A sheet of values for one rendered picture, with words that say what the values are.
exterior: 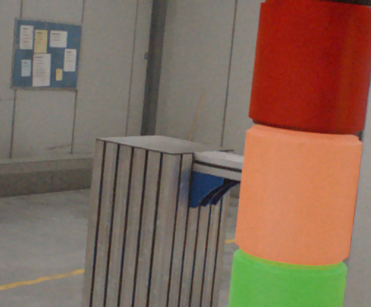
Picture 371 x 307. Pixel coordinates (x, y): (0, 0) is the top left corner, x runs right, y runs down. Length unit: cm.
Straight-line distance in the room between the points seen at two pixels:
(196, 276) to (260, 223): 192
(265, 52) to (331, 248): 9
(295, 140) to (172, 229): 182
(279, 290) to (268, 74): 9
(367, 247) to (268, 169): 489
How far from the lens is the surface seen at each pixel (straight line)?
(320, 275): 39
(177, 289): 226
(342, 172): 39
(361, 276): 531
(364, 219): 526
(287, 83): 38
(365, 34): 39
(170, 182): 215
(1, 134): 1216
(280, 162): 38
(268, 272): 39
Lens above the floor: 231
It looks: 7 degrees down
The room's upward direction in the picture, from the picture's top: 6 degrees clockwise
